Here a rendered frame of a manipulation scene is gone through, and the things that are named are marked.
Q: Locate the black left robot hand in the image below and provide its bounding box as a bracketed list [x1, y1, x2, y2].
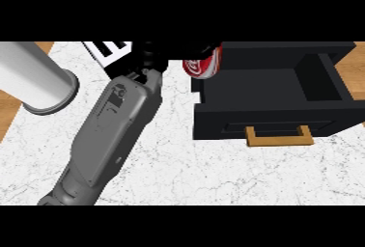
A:
[132, 41, 224, 75]

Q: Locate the red and white can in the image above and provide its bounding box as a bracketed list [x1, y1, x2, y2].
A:
[182, 44, 224, 80]

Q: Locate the black drawer cabinet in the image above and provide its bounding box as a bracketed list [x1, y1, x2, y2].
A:
[191, 41, 365, 107]

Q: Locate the black drawer front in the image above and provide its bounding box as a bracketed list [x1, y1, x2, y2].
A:
[191, 99, 365, 141]

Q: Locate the black and white patterned block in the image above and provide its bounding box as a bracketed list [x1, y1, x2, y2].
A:
[82, 41, 144, 80]

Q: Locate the white cylinder with grey rim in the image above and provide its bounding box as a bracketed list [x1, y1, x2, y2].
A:
[0, 41, 82, 117]

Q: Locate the wooden drawer handle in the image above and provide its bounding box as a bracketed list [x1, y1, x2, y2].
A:
[244, 124, 317, 148]

